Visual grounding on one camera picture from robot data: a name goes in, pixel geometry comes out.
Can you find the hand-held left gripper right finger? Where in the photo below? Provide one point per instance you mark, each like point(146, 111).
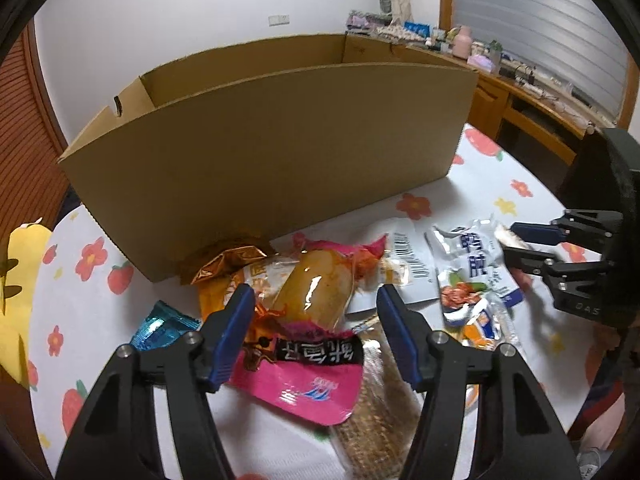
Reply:
point(400, 340)

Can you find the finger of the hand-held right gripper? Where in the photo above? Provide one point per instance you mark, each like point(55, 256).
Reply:
point(525, 260)
point(537, 233)

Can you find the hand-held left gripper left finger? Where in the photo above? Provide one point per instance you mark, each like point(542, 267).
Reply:
point(232, 340)

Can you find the white and blue snack packet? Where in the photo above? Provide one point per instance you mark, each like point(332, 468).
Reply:
point(470, 270)

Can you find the orange foil snack packet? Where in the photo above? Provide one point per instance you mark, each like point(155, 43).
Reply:
point(220, 272)

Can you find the teal foil snack packet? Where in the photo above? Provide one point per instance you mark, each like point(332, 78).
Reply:
point(160, 327)

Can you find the brown clear snack packet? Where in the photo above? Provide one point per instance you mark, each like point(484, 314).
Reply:
point(370, 410)

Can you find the pink sausage snack packet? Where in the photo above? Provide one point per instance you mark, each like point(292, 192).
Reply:
point(300, 380)

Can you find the orange and blue snack packet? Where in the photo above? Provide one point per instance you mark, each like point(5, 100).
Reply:
point(482, 327)

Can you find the white barcode snack packet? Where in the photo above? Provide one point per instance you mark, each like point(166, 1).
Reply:
point(405, 255)

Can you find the brown cardboard box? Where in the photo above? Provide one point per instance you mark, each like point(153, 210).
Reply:
point(275, 160)

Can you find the person's clothing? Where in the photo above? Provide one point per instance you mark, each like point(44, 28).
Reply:
point(602, 390)

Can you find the strawberry printed blanket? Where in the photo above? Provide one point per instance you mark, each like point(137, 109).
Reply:
point(280, 450)

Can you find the wooden desk cabinet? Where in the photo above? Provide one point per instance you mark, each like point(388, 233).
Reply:
point(490, 105)

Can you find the light purple box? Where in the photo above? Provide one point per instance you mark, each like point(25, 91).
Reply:
point(481, 63)

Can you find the white sneaker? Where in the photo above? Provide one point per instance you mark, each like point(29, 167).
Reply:
point(592, 462)

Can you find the pink bottle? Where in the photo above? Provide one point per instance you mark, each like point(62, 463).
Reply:
point(462, 42)

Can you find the window with grey blinds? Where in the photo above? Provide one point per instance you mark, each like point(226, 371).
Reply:
point(540, 20)

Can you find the yellow plush toy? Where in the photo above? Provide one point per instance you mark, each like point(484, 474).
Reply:
point(20, 310)

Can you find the blue packets on desk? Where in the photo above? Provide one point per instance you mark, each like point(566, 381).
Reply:
point(417, 28)

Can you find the purple floral pouch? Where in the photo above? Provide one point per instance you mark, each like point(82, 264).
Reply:
point(365, 21)

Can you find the grey round desk object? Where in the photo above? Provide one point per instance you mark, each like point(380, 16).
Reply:
point(385, 2)

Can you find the wooden slatted wardrobe door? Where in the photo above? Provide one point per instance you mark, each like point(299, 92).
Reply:
point(25, 125)

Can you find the white wall switch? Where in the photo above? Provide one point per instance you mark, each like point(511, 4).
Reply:
point(279, 19)

